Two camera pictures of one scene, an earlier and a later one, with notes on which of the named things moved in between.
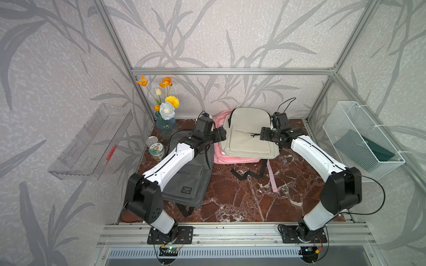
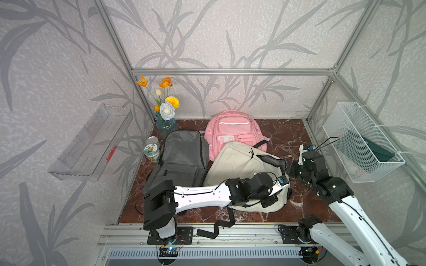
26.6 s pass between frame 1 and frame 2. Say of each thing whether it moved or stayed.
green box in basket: stayed
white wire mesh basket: stayed
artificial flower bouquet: stayed
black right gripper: moved
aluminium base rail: stayed
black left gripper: moved
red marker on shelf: stayed
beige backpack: moved
